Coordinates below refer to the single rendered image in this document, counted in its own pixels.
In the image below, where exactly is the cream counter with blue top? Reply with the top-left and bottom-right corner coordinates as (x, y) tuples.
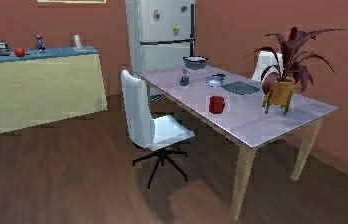
(0, 45), (109, 138)

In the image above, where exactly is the black fridge handle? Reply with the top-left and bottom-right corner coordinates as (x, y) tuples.
(190, 3), (196, 39)

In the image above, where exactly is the framed picture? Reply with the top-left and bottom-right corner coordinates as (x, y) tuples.
(36, 0), (107, 4)

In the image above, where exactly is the small grey bottle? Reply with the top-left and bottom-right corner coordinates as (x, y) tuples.
(179, 68), (190, 87)

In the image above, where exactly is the red mug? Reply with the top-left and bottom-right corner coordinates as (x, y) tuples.
(208, 95), (226, 115)

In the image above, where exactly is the purple house plant orange pot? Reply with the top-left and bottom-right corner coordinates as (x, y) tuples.
(244, 26), (346, 117)

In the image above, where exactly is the dark grey mat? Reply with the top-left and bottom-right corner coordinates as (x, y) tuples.
(220, 81), (261, 96)

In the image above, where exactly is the white swivel chair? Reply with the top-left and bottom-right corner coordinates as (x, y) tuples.
(120, 69), (196, 190)

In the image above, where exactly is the purple bottle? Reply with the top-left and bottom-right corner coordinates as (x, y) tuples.
(35, 33), (47, 53)

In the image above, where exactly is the grey table with wooden legs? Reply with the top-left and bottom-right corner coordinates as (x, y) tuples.
(134, 64), (339, 223)

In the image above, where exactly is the grey fridge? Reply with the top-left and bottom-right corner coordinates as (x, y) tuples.
(124, 0), (197, 74)

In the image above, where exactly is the grey pot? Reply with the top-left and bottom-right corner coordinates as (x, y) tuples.
(182, 55), (209, 71)

